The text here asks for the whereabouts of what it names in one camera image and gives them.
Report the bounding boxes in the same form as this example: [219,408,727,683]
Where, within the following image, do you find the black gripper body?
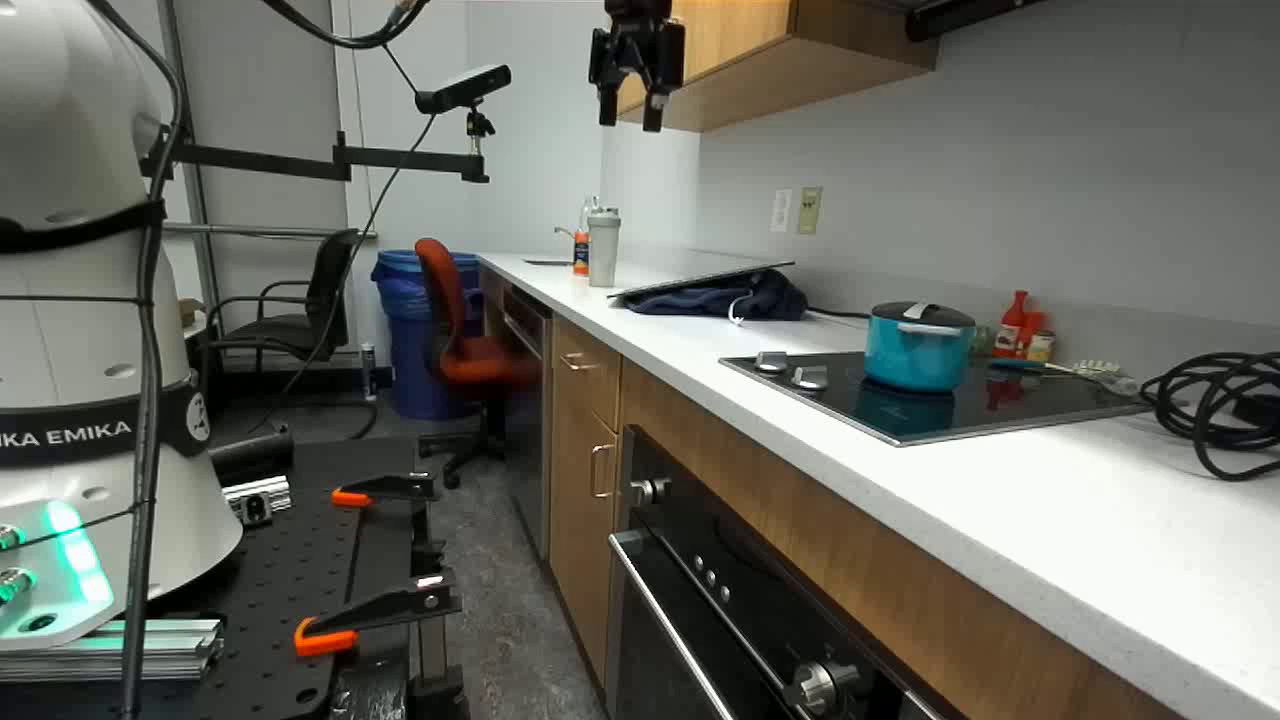
[588,0,691,87]

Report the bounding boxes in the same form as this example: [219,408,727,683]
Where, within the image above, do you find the blue pot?
[861,302,979,395]

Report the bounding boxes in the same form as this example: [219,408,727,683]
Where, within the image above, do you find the wooden upper cabinet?
[615,0,941,135]

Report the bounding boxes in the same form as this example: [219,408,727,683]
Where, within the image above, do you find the white water bottle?
[586,197,630,293]

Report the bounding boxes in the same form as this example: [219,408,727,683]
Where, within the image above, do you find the dark blue bag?
[615,268,814,324]

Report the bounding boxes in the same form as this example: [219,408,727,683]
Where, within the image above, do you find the orange office chair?
[413,235,545,493]

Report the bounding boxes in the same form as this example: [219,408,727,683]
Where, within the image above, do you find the blue trash bin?
[367,249,490,424]

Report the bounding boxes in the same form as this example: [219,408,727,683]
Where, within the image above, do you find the black chair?
[198,224,367,414]

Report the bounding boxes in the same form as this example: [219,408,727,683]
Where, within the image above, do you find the black dishwasher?
[495,282,556,565]

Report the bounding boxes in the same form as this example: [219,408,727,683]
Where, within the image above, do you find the wooden base cabinets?
[545,314,1193,720]

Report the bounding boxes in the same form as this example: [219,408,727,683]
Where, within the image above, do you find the black metal boom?
[165,127,492,187]

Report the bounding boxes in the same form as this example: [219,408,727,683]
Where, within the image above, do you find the red bottle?
[994,287,1059,369]

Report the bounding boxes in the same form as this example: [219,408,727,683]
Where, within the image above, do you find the black glass cooktop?
[716,349,1151,450]

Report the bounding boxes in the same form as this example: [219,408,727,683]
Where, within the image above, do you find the black oven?
[605,424,954,720]

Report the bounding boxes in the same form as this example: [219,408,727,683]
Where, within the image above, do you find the small white labelled box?
[219,471,298,528]

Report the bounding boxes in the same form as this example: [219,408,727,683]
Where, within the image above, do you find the black perforated robot table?
[0,432,472,720]

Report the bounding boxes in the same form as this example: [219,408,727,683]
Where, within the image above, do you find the black camera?
[413,61,515,119]

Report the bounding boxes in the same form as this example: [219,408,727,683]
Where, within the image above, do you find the white wall outlet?
[766,184,800,241]

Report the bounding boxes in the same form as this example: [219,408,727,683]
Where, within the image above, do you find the beige wall outlet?
[794,184,828,241]

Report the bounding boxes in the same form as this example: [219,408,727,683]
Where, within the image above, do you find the orange handled black clamp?
[329,470,440,518]
[287,568,464,666]

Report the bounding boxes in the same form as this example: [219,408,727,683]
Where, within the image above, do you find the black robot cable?
[116,0,184,720]

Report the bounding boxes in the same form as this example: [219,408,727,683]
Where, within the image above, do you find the black cable coil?
[1136,349,1280,485]

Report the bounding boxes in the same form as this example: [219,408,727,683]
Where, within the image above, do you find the aluminium extrusion rail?
[0,612,230,689]

